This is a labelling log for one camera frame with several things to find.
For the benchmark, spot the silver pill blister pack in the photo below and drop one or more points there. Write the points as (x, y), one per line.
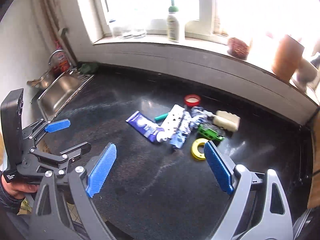
(178, 119)

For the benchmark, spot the terracotta pot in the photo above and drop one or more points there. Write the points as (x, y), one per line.
(287, 58)

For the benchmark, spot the red jar lid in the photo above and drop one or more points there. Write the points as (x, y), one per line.
(192, 100)

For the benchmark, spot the white green-cap bottle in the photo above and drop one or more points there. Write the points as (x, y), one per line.
(175, 26)

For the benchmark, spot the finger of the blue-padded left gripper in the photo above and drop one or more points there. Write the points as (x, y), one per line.
(75, 152)
(57, 126)

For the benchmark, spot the chrome faucet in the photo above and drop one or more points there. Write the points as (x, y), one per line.
(53, 63)

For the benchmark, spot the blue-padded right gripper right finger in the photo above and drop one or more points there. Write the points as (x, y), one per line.
(222, 171)

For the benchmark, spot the cream foam sponge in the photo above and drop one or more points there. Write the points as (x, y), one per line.
(227, 121)

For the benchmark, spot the left hand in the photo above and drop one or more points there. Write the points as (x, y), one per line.
(18, 189)

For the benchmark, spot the blue white crumpled wrapper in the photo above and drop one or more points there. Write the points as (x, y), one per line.
(191, 121)

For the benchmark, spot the steel mixing bowl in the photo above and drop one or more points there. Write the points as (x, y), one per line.
(45, 80)

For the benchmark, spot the teal marker pen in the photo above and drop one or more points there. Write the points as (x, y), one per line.
(161, 117)

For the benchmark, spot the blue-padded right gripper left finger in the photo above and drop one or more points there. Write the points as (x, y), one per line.
(98, 174)

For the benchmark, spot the stainless steel sink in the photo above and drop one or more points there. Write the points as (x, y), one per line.
(52, 101)

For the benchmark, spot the green dish cloth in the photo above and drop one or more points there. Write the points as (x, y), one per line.
(88, 68)

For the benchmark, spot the blue toothpaste tube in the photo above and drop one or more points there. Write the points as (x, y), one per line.
(150, 130)

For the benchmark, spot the green toy block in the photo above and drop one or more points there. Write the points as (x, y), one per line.
(211, 132)

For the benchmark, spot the brown scouring ball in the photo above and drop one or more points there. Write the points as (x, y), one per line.
(238, 48)

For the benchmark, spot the red dish soap bottle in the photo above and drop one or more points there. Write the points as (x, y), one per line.
(62, 61)

